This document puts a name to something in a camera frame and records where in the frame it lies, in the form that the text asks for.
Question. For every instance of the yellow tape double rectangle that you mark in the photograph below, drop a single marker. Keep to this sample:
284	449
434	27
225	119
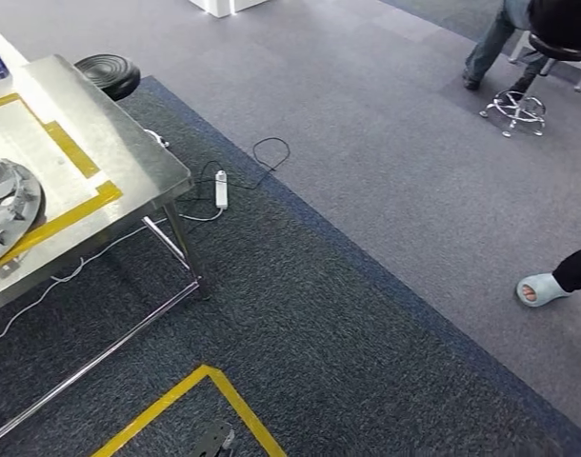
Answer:
71	219

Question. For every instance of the white cabinet base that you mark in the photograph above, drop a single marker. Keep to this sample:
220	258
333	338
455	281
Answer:
224	6

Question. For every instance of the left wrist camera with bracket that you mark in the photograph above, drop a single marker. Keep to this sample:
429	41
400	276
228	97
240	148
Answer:
211	440

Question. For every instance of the stainless steel workbench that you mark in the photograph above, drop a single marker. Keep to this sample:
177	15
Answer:
104	145

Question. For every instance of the black stool chrome base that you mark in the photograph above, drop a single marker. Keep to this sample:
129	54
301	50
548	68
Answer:
514	107
107	75

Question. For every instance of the grey plastic wheel hubcap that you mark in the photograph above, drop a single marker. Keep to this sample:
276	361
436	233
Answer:
9	202

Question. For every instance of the yellow tape square marking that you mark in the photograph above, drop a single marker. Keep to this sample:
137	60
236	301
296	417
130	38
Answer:
152	412

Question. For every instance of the person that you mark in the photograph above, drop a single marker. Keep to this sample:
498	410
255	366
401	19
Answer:
490	44
540	290

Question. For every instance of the white power strip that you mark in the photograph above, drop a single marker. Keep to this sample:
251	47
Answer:
221	189

